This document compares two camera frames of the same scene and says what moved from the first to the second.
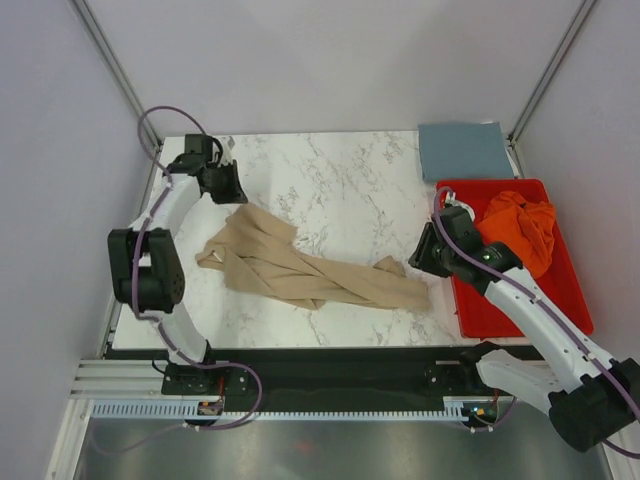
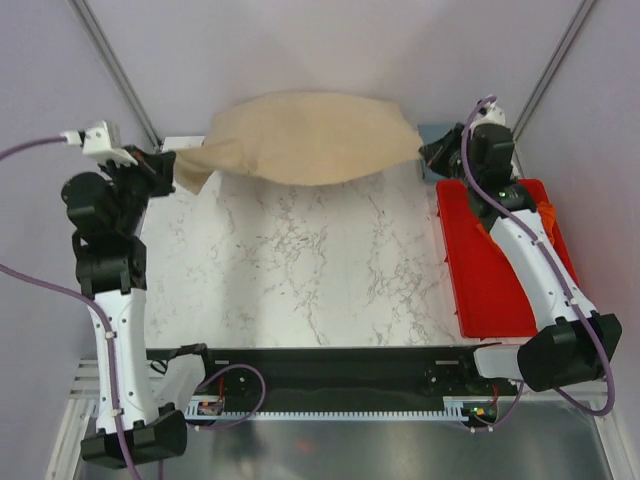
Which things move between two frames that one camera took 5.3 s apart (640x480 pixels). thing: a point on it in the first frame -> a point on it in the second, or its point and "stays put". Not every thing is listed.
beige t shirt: [257, 248] -> [301, 138]
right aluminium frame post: [511, 143] stays put
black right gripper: [421, 256] -> [435, 154]
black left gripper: [235, 194] -> [157, 167]
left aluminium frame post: [100, 41] stays put
